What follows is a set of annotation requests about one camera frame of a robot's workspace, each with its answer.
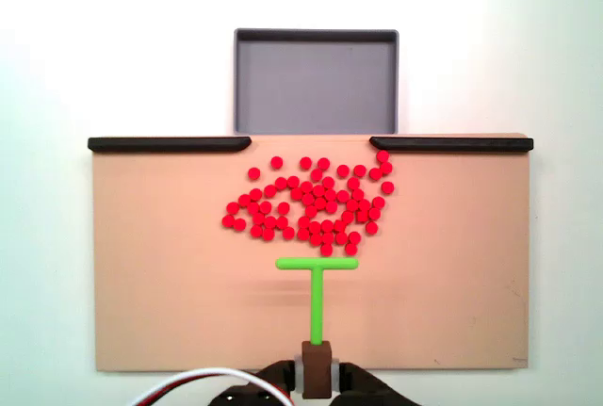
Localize green T pusher brown block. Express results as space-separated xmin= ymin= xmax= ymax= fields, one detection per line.
xmin=274 ymin=257 xmax=360 ymax=400

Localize beige flat board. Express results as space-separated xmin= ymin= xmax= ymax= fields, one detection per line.
xmin=89 ymin=132 xmax=533 ymax=373

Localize grey shallow tray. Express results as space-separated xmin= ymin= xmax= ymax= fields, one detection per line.
xmin=233 ymin=27 xmax=400 ymax=136

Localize black board rail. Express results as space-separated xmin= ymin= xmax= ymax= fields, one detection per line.
xmin=368 ymin=136 xmax=535 ymax=154
xmin=87 ymin=136 xmax=253 ymax=154

